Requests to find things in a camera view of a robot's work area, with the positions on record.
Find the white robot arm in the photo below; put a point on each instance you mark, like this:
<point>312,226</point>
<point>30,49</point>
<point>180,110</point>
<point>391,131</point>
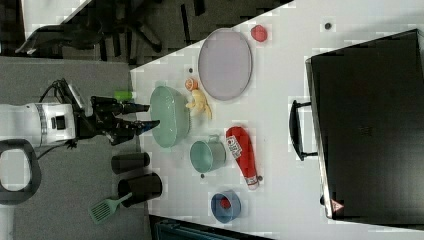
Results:
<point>25,128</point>

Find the red toy ketchup bottle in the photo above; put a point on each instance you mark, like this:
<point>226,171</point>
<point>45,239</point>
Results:
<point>240,146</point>

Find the green marker pen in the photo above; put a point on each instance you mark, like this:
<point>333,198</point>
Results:
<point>124,95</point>

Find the black cylinder holder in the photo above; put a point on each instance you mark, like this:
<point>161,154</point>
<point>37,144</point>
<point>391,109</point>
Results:
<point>142,188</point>

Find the green perforated colander basket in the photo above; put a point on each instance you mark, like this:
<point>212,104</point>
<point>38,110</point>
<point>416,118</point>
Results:
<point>169,107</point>

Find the small red toy fruit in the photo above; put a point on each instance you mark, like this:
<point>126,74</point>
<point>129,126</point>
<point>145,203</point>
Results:
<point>225,203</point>

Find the black office chair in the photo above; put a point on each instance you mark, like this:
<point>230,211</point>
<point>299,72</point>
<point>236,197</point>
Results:
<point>82,24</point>

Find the lilac round plate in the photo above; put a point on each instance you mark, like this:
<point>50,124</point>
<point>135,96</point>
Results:
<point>225,64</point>

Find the black toaster oven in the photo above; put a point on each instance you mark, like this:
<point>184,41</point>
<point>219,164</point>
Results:
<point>367,110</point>

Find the green slotted spatula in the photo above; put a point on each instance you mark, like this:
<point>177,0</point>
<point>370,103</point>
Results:
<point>102,210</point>

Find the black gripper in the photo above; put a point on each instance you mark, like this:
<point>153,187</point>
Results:
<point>104,121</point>

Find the black cylinder cup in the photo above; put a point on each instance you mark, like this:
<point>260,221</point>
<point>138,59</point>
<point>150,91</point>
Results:
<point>128,162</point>

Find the blue bowl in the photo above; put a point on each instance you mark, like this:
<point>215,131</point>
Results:
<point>226,215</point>

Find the green mug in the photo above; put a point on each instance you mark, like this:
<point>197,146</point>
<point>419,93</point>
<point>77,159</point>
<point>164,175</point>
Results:
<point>208,155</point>

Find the red toy strawberry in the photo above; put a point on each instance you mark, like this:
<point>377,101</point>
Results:
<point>259,33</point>

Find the toy orange half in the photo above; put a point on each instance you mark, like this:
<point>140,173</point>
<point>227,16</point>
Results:
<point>191,84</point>

